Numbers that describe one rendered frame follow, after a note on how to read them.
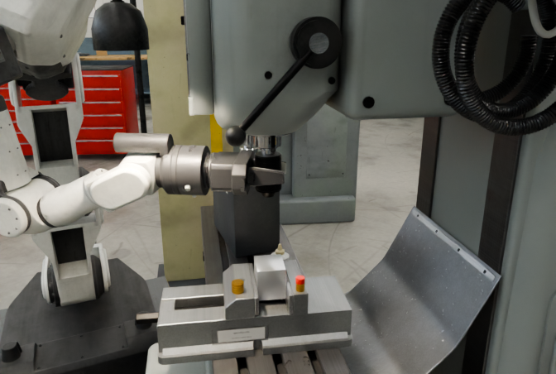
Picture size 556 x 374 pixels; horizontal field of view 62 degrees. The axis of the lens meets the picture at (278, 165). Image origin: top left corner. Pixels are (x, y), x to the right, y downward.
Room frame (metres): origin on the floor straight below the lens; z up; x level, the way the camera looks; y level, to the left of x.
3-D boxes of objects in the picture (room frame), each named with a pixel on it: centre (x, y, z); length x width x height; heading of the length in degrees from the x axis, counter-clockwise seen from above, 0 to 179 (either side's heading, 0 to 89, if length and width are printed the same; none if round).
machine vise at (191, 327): (0.77, 0.05, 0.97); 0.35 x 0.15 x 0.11; 98
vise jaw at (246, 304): (0.76, 0.07, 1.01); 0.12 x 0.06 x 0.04; 8
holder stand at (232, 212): (1.17, 0.09, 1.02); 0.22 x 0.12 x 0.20; 21
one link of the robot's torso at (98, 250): (1.39, 0.67, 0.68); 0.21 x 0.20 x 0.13; 23
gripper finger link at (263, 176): (0.75, 0.02, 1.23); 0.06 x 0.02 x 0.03; 86
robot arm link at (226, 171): (0.79, 0.11, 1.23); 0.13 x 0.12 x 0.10; 176
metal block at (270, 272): (0.77, 0.02, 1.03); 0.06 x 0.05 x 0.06; 8
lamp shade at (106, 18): (0.65, 0.21, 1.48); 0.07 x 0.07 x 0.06
